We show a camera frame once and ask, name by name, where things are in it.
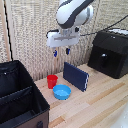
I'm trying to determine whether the blue plastic bowl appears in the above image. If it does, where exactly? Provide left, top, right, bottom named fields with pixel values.
left=52, top=84, right=72, bottom=101

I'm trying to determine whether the red plastic cup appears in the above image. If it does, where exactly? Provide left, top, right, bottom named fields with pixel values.
left=46, top=74, right=59, bottom=90

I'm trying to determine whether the black box case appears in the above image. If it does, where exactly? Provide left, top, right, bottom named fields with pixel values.
left=87, top=29, right=128, bottom=80

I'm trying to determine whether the black cable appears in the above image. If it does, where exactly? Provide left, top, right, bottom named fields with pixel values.
left=79, top=14, right=128, bottom=37

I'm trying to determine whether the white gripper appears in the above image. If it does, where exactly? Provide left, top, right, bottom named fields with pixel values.
left=45, top=27, right=81, bottom=58

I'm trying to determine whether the beige woven screen panel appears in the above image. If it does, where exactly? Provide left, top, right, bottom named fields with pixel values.
left=5, top=0, right=101, bottom=82

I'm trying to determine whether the black fabric storage bin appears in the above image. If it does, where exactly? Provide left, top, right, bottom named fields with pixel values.
left=0, top=59, right=51, bottom=128

